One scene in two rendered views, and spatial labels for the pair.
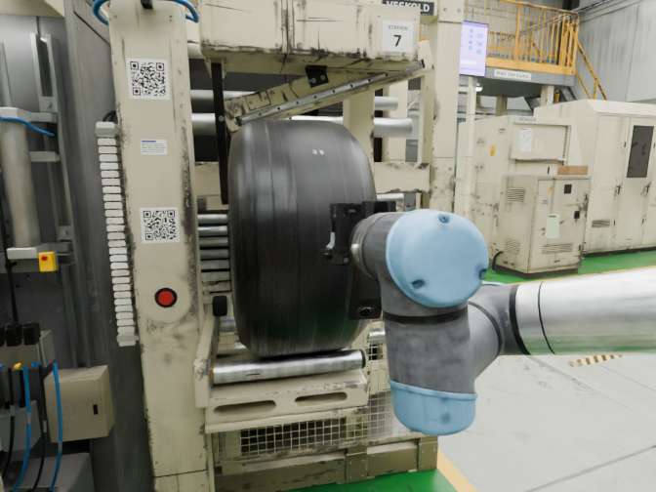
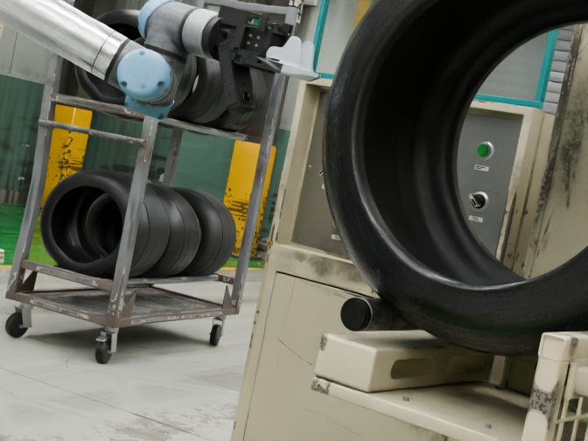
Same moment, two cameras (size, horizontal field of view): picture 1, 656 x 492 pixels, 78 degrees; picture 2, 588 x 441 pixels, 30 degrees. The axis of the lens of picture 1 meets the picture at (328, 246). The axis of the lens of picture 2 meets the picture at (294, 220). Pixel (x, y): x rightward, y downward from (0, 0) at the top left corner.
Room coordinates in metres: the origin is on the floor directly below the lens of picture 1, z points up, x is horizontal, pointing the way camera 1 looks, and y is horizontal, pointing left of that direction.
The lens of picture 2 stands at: (1.86, -1.13, 1.08)
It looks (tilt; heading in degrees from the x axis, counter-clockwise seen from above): 3 degrees down; 137
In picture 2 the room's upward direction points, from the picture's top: 11 degrees clockwise
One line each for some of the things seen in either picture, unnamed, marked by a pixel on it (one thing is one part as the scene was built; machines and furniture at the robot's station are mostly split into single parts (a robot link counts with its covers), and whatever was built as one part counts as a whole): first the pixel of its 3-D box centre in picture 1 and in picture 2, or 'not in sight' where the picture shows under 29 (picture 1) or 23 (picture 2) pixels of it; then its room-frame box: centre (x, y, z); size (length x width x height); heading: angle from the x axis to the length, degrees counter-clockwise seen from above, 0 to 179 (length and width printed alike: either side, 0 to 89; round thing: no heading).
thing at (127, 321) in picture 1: (122, 237); not in sight; (0.86, 0.44, 1.19); 0.05 x 0.04 x 0.48; 12
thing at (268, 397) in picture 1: (287, 392); (410, 358); (0.84, 0.09, 0.84); 0.36 x 0.09 x 0.06; 102
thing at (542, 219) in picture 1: (541, 225); not in sight; (5.12, -2.73, 0.62); 0.91 x 0.58 x 1.25; 110
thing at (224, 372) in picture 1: (289, 365); (417, 314); (0.84, 0.09, 0.90); 0.35 x 0.05 x 0.05; 102
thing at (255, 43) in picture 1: (307, 40); not in sight; (1.29, 0.06, 1.71); 0.61 x 0.25 x 0.15; 102
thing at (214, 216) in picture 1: (202, 256); not in sight; (1.30, 0.41, 1.05); 0.20 x 0.15 x 0.30; 102
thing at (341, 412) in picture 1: (281, 377); (492, 411); (0.98, 0.12, 0.80); 0.37 x 0.36 x 0.02; 12
